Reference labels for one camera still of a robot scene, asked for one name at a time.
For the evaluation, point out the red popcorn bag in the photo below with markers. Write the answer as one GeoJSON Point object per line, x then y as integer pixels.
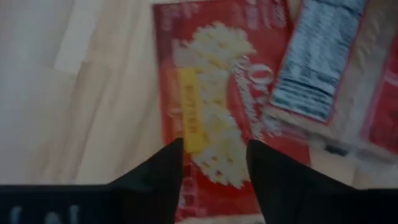
{"type": "Point", "coordinates": [217, 93]}
{"type": "Point", "coordinates": [317, 62]}

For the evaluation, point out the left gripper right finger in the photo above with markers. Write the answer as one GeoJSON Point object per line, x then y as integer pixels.
{"type": "Point", "coordinates": [289, 193]}

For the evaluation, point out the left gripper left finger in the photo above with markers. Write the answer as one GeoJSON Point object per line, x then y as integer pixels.
{"type": "Point", "coordinates": [152, 186]}

